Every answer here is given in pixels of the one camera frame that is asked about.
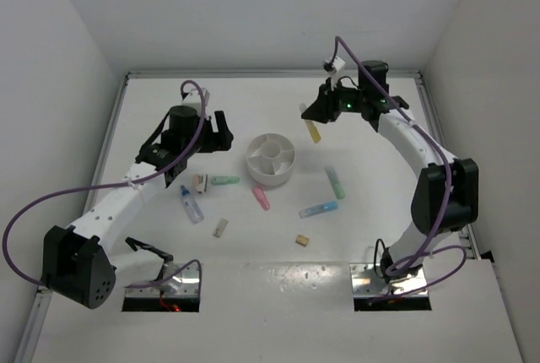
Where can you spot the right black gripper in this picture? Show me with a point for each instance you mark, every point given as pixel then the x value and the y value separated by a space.
pixel 323 109

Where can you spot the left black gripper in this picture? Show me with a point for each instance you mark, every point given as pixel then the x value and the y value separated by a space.
pixel 217 141

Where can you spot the yellow highlighter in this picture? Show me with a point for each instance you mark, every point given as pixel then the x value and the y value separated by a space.
pixel 311 126

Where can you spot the green highlighter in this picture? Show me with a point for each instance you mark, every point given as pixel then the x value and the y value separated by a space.
pixel 224 180
pixel 336 184

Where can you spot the blue highlighter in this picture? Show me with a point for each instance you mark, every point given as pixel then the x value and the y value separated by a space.
pixel 318 209

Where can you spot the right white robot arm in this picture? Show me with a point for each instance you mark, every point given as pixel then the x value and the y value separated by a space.
pixel 445 198

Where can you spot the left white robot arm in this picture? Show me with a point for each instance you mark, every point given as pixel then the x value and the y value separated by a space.
pixel 86 261

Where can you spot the white round divided organizer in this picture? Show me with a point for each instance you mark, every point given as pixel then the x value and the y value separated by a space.
pixel 270 159

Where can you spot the pink highlighter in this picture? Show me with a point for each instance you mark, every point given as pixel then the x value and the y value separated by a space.
pixel 261 197

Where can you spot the clear blue-cap bottle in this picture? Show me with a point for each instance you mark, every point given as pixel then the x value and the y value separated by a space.
pixel 191 206

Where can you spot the beige eraser left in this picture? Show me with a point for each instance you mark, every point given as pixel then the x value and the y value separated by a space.
pixel 220 227

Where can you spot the tan eraser right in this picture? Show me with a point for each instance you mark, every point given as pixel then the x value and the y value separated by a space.
pixel 302 240

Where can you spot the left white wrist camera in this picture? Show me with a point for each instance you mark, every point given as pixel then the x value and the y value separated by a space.
pixel 193 99

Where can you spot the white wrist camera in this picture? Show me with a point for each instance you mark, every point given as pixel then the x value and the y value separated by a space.
pixel 334 68
pixel 193 99

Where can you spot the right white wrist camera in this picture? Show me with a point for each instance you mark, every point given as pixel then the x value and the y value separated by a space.
pixel 334 68

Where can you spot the aluminium frame rail back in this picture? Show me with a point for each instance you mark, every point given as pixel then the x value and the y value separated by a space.
pixel 225 74

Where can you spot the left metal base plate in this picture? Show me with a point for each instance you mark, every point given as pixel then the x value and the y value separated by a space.
pixel 176 281

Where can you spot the metal base plate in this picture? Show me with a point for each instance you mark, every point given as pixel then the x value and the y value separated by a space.
pixel 176 281
pixel 366 284

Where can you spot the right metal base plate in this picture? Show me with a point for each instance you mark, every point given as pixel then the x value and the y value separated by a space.
pixel 366 284

